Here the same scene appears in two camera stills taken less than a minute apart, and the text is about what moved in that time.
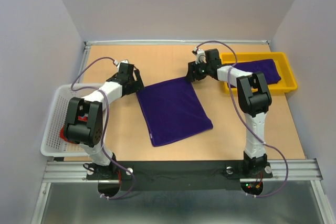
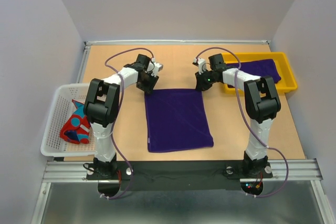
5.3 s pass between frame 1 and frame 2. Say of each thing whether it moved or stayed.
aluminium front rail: stayed
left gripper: moved
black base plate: stayed
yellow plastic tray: stayed
